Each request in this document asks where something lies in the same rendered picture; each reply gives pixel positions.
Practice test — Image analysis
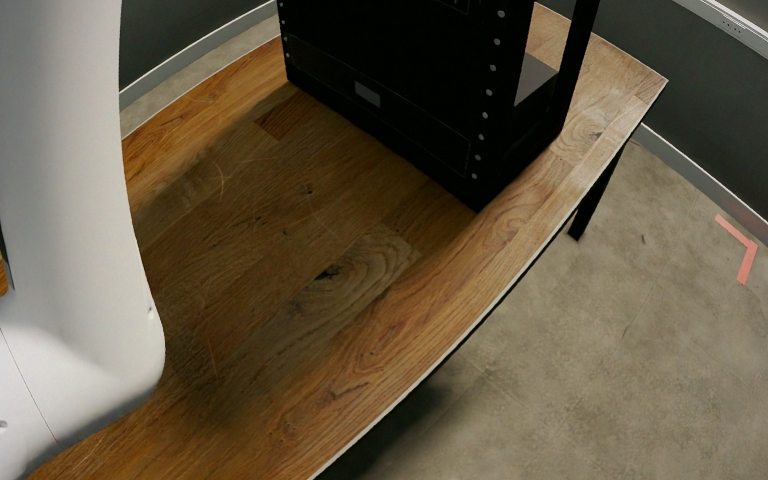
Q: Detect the black server rack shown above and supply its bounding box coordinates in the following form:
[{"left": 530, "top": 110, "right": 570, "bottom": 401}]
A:
[{"left": 276, "top": 0, "right": 600, "bottom": 214}]

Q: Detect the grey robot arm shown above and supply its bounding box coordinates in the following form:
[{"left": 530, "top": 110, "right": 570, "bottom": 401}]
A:
[{"left": 0, "top": 0, "right": 165, "bottom": 480}]

